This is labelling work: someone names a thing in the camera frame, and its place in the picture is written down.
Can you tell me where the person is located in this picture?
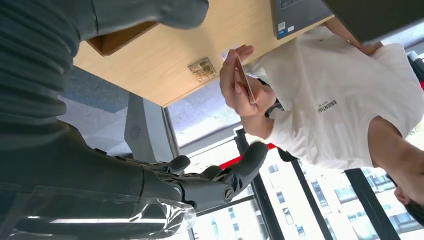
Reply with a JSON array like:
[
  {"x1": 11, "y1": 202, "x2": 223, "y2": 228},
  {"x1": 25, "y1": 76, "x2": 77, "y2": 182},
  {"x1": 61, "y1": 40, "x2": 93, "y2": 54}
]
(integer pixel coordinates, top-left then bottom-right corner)
[{"x1": 219, "y1": 16, "x2": 424, "y2": 229}]

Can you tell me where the white kiosk stand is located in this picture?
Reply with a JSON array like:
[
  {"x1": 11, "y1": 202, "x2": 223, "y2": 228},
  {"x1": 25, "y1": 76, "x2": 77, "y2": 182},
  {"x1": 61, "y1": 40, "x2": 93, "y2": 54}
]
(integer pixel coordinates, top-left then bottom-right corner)
[{"x1": 124, "y1": 92, "x2": 175, "y2": 164}]

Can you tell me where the red barrier belt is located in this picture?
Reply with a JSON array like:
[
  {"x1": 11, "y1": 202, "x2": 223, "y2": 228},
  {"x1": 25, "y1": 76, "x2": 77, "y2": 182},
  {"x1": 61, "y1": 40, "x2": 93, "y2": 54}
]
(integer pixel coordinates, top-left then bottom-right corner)
[{"x1": 218, "y1": 143, "x2": 277, "y2": 170}]

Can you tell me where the grey laptop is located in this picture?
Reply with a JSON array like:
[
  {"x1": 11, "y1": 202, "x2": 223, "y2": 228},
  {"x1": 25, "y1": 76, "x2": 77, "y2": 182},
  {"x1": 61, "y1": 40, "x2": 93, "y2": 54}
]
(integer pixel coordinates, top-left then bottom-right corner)
[{"x1": 270, "y1": 0, "x2": 424, "y2": 45}]

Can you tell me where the wooden organizer tray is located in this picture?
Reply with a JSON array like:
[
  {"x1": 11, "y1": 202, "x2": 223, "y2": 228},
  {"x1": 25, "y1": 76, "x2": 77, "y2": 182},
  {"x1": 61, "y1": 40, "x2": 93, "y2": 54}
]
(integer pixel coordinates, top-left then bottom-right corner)
[{"x1": 86, "y1": 20, "x2": 161, "y2": 57}]

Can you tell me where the black window frame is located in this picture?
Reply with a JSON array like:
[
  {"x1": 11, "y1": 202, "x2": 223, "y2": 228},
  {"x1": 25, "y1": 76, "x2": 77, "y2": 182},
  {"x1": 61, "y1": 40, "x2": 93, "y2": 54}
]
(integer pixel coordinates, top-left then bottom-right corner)
[{"x1": 162, "y1": 122, "x2": 424, "y2": 240}]

